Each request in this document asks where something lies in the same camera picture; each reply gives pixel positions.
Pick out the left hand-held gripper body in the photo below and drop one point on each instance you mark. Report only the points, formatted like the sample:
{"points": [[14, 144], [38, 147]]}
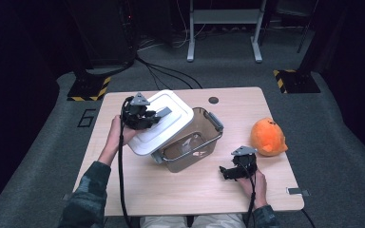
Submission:
{"points": [[134, 115]]}

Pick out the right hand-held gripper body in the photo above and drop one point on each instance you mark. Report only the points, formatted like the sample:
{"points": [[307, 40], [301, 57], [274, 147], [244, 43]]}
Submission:
{"points": [[245, 160]]}

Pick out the white plastic box lid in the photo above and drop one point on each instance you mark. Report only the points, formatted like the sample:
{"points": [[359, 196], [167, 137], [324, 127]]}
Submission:
{"points": [[168, 129]]}

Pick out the orange plush toy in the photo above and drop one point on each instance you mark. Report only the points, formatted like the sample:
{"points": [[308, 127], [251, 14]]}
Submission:
{"points": [[267, 137]]}

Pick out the clear brown storage box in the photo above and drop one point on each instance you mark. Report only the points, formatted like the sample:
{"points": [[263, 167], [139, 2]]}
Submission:
{"points": [[199, 133]]}

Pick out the person's left hand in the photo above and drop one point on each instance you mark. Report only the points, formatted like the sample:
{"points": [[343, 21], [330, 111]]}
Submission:
{"points": [[115, 134]]}

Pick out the person's right hand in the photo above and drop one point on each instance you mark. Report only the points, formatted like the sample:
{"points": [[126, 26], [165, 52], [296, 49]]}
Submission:
{"points": [[257, 190]]}

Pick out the person's legs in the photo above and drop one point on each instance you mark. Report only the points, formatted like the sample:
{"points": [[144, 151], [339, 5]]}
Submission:
{"points": [[209, 221]]}

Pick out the round table grommet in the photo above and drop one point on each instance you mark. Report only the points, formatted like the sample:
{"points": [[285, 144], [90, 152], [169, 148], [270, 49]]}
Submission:
{"points": [[213, 100]]}

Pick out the striped black stand base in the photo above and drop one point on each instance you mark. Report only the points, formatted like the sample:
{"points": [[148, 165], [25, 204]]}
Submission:
{"points": [[87, 90], [297, 81]]}

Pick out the dark equipment cabinet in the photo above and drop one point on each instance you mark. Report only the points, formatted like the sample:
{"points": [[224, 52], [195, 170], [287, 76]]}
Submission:
{"points": [[111, 31]]}

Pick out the white metal desk frame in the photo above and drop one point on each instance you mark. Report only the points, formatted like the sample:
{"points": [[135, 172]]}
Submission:
{"points": [[225, 15]]}

